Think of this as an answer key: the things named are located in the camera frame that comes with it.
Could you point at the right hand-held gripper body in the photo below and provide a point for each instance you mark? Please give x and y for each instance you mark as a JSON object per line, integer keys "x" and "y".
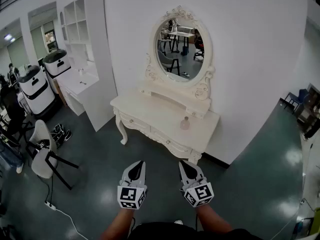
{"x": 198, "y": 194}

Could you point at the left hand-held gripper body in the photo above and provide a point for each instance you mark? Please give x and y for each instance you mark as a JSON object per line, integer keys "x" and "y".
{"x": 131, "y": 196}

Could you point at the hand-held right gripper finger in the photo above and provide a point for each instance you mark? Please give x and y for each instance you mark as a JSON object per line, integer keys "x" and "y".
{"x": 182, "y": 176}
{"x": 200, "y": 175}

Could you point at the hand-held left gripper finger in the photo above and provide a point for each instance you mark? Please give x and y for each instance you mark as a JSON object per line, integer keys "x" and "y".
{"x": 126, "y": 174}
{"x": 143, "y": 177}

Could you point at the small pink perfume bottle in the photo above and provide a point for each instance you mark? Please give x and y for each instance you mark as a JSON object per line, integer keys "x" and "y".
{"x": 185, "y": 124}

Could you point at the person's left forearm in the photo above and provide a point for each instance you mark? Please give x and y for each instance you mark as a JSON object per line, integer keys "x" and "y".
{"x": 120, "y": 224}

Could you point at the person's right forearm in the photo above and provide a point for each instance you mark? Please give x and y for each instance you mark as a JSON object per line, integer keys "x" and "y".
{"x": 212, "y": 219}

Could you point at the cream dressing table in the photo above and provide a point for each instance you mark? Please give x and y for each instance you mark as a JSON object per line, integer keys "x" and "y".
{"x": 160, "y": 114}

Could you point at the person's white shoe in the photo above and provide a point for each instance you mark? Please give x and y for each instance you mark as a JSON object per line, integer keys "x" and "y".
{"x": 178, "y": 222}

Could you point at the person's black shirt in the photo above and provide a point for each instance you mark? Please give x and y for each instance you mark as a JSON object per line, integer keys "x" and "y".
{"x": 190, "y": 232}

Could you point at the black bag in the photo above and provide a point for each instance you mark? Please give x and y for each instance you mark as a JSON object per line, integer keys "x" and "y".
{"x": 61, "y": 134}

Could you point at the white power strip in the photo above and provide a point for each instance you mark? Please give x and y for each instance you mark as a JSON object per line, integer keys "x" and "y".
{"x": 50, "y": 205}

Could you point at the white chair with black legs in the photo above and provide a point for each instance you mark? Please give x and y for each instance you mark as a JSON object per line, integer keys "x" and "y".
{"x": 42, "y": 149}

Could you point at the white shelving unit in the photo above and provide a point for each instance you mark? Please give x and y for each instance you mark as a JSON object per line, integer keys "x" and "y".
{"x": 97, "y": 59}

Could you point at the white delivery robot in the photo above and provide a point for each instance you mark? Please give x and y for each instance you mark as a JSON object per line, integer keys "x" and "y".
{"x": 37, "y": 94}
{"x": 57, "y": 64}

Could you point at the blue chair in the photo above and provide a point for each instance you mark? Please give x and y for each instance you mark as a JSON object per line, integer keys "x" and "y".
{"x": 298, "y": 97}

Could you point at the oval cream framed mirror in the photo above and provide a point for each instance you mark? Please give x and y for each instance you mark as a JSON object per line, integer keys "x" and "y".
{"x": 182, "y": 46}

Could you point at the ceiling light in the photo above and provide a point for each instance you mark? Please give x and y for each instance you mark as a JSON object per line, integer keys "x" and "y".
{"x": 8, "y": 37}

